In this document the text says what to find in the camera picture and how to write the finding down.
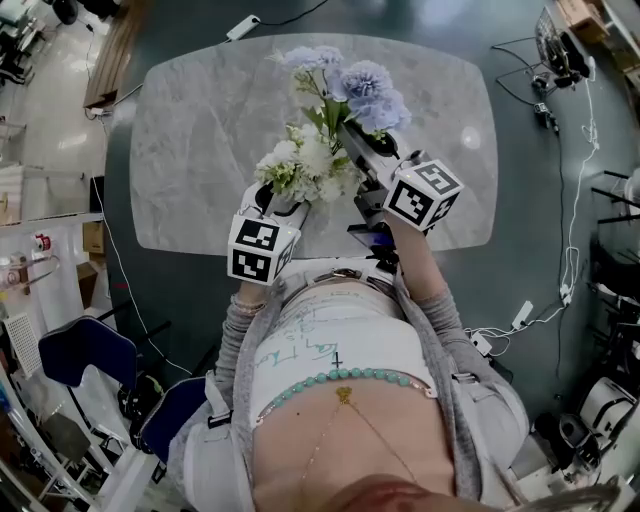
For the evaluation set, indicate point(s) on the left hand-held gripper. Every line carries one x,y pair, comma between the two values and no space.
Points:
260,250

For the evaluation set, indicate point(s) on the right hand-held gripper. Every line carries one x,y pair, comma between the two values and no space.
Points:
425,195

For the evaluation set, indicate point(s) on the purple flowers bunch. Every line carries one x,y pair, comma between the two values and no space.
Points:
370,95

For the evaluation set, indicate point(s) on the white flowers bunch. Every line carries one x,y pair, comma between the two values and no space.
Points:
310,155

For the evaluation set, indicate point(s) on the person's right forearm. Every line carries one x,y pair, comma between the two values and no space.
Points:
425,280

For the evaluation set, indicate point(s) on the person's left forearm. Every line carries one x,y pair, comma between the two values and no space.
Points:
240,335

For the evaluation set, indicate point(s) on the white trousers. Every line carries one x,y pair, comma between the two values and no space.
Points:
305,277

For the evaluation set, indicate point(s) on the black waist-mounted phone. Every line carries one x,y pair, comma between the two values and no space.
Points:
372,240

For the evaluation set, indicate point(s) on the grey marble table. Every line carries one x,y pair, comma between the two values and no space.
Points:
200,150

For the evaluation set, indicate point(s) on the belt with metal buckle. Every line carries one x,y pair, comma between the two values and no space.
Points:
342,274

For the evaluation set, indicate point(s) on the white scribbled top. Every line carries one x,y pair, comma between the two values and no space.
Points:
345,340

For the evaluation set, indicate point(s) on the small black floor device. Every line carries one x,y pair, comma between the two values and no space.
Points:
545,116

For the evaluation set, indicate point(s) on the white power strip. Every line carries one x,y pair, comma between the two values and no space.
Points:
243,27
522,314
481,344
566,294

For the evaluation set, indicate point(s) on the closed cardboard box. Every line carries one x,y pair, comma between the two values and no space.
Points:
93,237

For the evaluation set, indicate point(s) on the open cardboard box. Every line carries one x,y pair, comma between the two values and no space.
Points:
89,285

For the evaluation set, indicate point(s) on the white metal workbench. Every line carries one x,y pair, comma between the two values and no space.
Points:
67,235

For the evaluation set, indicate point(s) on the brown wooden platform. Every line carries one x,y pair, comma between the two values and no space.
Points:
110,60

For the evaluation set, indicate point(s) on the red tape spool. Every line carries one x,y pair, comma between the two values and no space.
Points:
44,242

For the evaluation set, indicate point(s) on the black wheeled base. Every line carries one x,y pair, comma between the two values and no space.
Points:
142,407

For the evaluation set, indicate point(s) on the person's upper chest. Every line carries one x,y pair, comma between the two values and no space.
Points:
350,440

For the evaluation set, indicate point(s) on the grey knit cardigan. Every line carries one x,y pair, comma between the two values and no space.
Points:
465,400

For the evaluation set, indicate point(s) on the pink round gadget with loop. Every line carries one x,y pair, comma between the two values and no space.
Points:
20,275

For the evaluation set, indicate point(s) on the white perforated board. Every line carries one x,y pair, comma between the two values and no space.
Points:
21,345

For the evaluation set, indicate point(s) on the person's head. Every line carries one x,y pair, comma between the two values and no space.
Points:
400,495

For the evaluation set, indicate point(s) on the white floor machine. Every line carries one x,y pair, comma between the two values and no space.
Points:
607,410

